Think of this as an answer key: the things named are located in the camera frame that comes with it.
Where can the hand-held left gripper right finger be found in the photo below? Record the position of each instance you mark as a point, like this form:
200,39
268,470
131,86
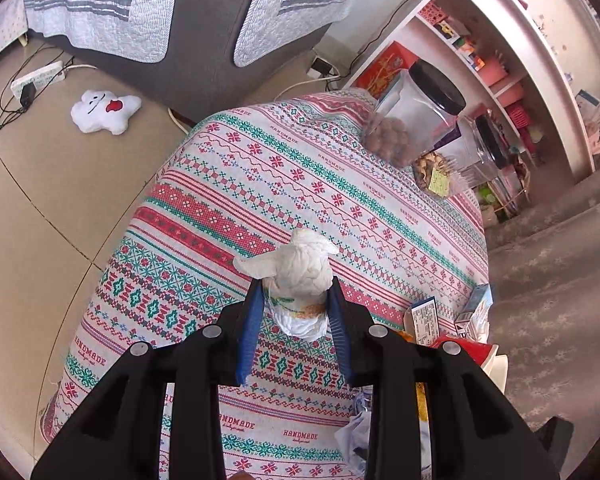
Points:
337,330

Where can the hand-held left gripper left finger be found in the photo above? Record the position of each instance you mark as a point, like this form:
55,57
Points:
250,330

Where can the white knotted plastic bag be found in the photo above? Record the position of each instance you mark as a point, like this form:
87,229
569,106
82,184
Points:
300,265

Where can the light blue milk carton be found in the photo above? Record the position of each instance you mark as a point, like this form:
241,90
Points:
481,302

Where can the small white printed box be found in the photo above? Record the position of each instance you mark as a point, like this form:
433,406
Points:
424,322

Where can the crumpled clear plastic wrapper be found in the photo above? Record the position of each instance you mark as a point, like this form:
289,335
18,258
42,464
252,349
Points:
356,430

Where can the patterned tablecloth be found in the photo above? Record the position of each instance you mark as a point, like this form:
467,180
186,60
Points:
280,170

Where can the clear jar with walnut kernels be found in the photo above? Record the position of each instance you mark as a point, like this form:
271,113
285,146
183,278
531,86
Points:
460,165

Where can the clear jar with round nuts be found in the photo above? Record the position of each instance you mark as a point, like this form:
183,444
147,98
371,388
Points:
420,105

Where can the white plush toy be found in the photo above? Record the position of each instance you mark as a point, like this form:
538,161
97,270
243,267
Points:
105,110

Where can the red cardboard box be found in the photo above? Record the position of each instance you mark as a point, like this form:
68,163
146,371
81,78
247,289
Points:
387,67

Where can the pink plastic basket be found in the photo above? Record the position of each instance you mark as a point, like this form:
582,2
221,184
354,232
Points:
519,116

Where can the pink bucket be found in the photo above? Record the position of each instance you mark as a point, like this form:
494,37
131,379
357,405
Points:
496,69
512,94

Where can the grey sofa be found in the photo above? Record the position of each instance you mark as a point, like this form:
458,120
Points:
205,25

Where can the colourful toy blocks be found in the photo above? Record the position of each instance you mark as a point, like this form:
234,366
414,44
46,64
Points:
465,47

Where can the black plug adapter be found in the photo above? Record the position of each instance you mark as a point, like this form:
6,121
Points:
28,94

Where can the grey striped quilt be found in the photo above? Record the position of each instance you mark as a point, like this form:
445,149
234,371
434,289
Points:
110,5
300,5

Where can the white power strip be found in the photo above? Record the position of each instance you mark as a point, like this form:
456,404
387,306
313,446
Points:
42,74

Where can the pink lattice basket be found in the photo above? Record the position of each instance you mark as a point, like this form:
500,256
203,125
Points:
432,11

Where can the white shelf unit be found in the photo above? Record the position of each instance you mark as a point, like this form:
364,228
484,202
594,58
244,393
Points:
545,60

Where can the white wall socket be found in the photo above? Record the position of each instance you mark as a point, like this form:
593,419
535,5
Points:
322,66

